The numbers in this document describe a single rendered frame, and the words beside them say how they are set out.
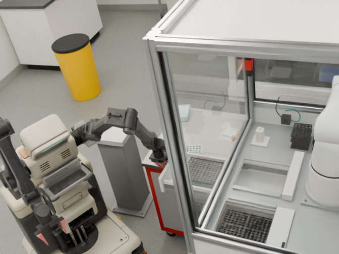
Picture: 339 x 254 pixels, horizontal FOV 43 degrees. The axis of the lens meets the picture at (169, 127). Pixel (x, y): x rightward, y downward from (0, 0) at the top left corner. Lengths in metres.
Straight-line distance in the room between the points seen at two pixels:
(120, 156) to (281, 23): 1.99
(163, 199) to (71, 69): 2.25
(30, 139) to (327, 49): 1.48
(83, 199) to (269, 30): 1.61
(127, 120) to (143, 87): 3.02
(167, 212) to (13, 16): 3.43
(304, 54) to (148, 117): 3.34
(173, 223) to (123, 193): 0.53
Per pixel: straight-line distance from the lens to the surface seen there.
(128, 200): 3.44
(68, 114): 4.82
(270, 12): 1.44
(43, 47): 5.60
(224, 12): 1.47
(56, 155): 2.31
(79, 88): 4.87
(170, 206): 2.96
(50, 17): 5.40
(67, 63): 4.71
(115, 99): 4.84
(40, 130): 2.20
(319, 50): 1.17
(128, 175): 3.21
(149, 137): 2.17
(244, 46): 1.21
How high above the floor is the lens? 2.55
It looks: 37 degrees down
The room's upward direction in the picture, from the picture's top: 11 degrees counter-clockwise
